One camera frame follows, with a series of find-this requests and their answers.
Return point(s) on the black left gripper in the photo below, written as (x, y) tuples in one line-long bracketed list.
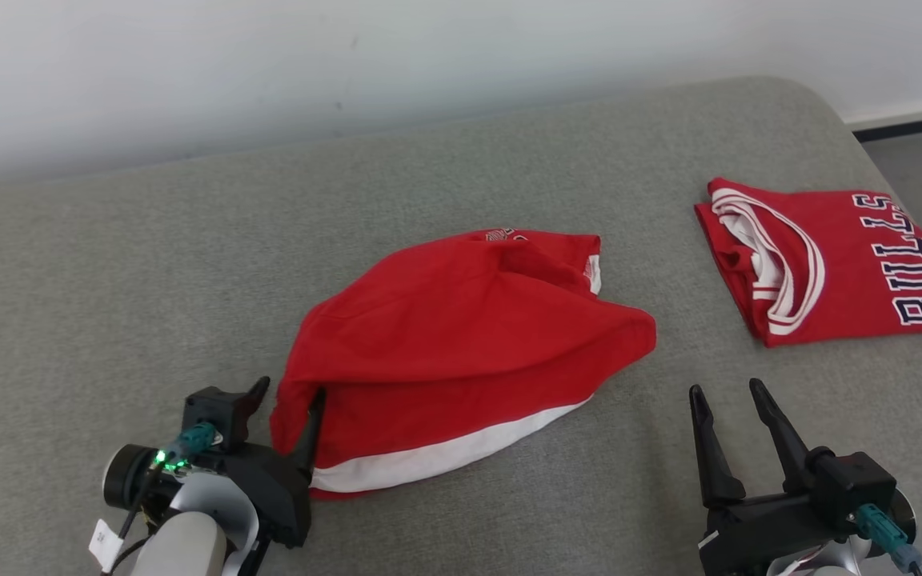
[(277, 496)]

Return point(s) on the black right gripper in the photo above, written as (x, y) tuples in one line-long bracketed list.
[(765, 536)]

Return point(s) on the red shorts white trim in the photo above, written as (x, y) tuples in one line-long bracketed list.
[(445, 352)]

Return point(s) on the red white Bulls jersey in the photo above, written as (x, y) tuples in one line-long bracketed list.
[(853, 264)]

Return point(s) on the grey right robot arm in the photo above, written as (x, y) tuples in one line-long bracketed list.
[(829, 564)]

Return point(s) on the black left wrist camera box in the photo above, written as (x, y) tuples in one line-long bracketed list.
[(213, 416)]

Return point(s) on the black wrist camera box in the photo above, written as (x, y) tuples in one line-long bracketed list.
[(853, 488), (213, 416)]

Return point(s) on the teal left camera connector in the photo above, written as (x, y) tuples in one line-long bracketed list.
[(189, 444)]

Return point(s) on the teal camera connector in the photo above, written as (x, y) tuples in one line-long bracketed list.
[(189, 444), (881, 532)]

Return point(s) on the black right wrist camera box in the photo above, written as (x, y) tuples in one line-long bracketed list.
[(853, 488)]

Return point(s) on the teal right camera connector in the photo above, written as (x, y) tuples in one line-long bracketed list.
[(881, 532)]

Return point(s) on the black white wall skirting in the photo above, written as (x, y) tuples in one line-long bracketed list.
[(909, 126)]

